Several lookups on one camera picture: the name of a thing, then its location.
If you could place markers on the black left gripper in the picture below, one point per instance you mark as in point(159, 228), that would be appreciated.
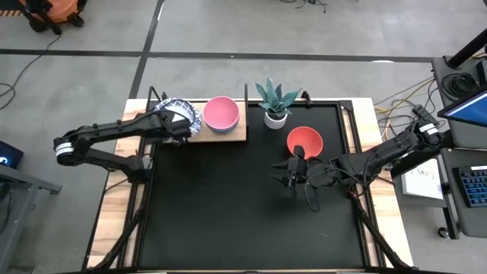
point(165, 129)

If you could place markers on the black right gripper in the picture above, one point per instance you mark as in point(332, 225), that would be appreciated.
point(297, 171)

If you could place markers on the pink plastic bowl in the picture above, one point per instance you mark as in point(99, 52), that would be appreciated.
point(221, 113)

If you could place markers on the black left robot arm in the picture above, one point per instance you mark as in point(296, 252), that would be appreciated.
point(106, 129)

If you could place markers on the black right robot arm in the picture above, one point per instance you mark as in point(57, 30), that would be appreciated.
point(380, 156)

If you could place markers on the red-orange plastic bowl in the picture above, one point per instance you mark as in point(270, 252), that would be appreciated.
point(306, 137)

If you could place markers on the snake plant in white pot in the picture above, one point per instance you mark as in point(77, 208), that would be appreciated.
point(275, 121)

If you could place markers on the black table mat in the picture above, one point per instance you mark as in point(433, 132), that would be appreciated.
point(228, 213)

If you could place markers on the black power adapter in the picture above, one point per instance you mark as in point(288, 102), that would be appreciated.
point(419, 111)

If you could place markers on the grey metal cart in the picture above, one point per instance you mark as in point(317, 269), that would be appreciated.
point(34, 182)

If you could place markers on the black caster wheel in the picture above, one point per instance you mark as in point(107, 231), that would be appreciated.
point(443, 233)

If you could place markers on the orange shop vacuum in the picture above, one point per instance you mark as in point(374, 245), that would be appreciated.
point(61, 9)

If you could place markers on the black device with blue light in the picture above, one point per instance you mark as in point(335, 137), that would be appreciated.
point(9, 154)

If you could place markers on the black keyboard with blue keys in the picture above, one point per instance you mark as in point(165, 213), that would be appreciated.
point(473, 186)

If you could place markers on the grey computer desk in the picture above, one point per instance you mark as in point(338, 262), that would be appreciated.
point(470, 224)

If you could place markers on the computer monitor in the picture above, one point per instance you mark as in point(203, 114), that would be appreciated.
point(470, 110)

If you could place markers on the black pole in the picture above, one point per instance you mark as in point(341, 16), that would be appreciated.
point(468, 49)

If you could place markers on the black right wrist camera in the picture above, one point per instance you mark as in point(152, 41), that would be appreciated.
point(317, 173)

